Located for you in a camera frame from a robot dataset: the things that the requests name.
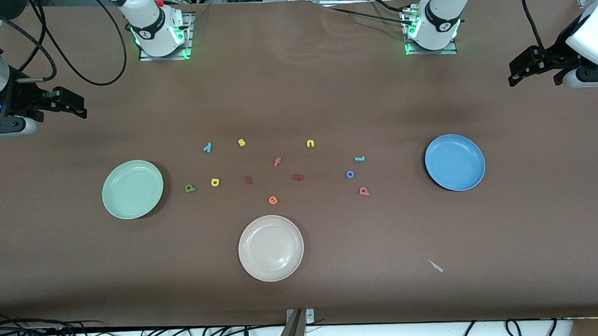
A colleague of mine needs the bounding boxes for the black cable on table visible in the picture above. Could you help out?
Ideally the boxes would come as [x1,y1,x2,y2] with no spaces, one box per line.
[330,0,414,31]

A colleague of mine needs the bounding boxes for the blue plate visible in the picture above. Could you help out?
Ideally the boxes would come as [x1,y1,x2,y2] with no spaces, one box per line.
[423,133,487,193]

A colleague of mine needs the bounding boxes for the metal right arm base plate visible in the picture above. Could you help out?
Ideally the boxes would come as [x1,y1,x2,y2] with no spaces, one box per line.
[137,11,194,62]

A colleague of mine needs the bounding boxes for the beige plate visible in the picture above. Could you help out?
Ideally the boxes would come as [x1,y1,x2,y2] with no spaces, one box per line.
[236,214,306,284]

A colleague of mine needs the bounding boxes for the brown table cover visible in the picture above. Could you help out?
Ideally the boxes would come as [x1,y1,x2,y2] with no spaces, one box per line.
[0,0,598,336]

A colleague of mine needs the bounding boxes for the black cable tangle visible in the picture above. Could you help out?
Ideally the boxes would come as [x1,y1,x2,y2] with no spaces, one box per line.
[0,297,286,336]

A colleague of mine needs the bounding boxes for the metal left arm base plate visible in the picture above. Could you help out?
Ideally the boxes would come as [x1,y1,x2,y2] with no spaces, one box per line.
[400,5,458,57]

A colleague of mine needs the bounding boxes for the green plate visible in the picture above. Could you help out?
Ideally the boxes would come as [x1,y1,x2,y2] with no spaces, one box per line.
[100,159,166,221]

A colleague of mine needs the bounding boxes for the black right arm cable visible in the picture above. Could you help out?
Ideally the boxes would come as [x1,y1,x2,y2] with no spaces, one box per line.
[0,0,128,92]

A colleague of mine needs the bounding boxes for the grey metal bracket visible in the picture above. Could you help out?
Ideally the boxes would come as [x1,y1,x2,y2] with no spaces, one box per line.
[272,308,317,336]

